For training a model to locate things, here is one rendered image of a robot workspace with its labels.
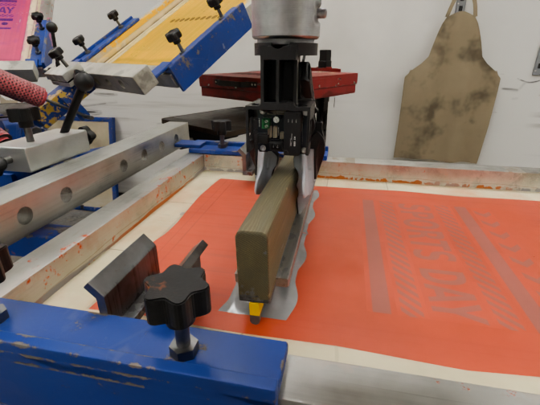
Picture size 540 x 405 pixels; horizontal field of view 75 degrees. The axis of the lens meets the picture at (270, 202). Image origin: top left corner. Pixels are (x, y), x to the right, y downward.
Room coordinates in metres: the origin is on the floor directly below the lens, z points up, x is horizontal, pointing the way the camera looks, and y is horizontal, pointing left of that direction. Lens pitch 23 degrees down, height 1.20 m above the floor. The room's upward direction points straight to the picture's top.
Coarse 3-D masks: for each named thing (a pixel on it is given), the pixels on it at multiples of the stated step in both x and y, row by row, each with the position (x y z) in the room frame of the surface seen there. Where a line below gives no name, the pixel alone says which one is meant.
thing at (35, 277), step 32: (192, 160) 0.70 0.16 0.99; (224, 160) 0.74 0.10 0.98; (352, 160) 0.70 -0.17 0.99; (384, 160) 0.70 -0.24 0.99; (128, 192) 0.52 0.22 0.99; (160, 192) 0.55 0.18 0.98; (96, 224) 0.41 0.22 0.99; (128, 224) 0.46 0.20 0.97; (32, 256) 0.33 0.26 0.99; (64, 256) 0.34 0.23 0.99; (96, 256) 0.38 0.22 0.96; (0, 288) 0.27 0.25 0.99; (32, 288) 0.29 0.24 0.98; (288, 384) 0.17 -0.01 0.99; (320, 384) 0.17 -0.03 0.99; (352, 384) 0.17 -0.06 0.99; (384, 384) 0.17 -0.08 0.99; (416, 384) 0.17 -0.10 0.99; (448, 384) 0.17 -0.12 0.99
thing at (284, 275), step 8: (312, 192) 0.54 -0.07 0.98; (296, 216) 0.43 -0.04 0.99; (304, 216) 0.43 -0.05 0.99; (296, 224) 0.41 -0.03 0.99; (304, 224) 0.42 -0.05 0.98; (296, 232) 0.39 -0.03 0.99; (288, 240) 0.37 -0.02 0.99; (296, 240) 0.37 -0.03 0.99; (288, 248) 0.35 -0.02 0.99; (296, 248) 0.35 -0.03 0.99; (288, 256) 0.33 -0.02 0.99; (296, 256) 0.34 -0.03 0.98; (280, 264) 0.32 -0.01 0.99; (288, 264) 0.32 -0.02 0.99; (280, 272) 0.30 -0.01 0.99; (288, 272) 0.30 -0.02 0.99; (280, 280) 0.29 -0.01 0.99; (288, 280) 0.29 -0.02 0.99
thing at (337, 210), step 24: (216, 192) 0.61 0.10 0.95; (240, 192) 0.61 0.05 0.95; (336, 192) 0.61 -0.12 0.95; (360, 192) 0.61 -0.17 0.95; (384, 192) 0.61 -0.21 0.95; (408, 192) 0.61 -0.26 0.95; (192, 216) 0.51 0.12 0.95; (216, 216) 0.51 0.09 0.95; (240, 216) 0.51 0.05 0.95; (336, 216) 0.51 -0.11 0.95; (504, 216) 0.51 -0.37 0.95; (528, 216) 0.51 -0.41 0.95; (528, 240) 0.43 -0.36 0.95
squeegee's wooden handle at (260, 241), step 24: (288, 168) 0.45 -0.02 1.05; (264, 192) 0.36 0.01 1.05; (288, 192) 0.38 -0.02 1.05; (264, 216) 0.30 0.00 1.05; (288, 216) 0.38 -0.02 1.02; (240, 240) 0.27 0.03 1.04; (264, 240) 0.26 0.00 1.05; (240, 264) 0.27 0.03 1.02; (264, 264) 0.26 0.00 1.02; (240, 288) 0.27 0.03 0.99; (264, 288) 0.26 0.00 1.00
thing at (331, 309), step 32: (192, 224) 0.48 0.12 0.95; (160, 256) 0.39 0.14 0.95; (224, 256) 0.39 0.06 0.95; (320, 256) 0.39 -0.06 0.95; (352, 256) 0.39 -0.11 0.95; (224, 288) 0.32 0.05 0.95; (320, 288) 0.32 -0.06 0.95; (352, 288) 0.32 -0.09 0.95; (224, 320) 0.27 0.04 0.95; (288, 320) 0.27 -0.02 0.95; (320, 320) 0.27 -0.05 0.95; (352, 320) 0.27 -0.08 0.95; (384, 320) 0.27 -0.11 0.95; (416, 320) 0.27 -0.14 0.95; (384, 352) 0.23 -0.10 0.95; (416, 352) 0.23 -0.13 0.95; (448, 352) 0.23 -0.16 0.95; (480, 352) 0.23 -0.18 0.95; (512, 352) 0.23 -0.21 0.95
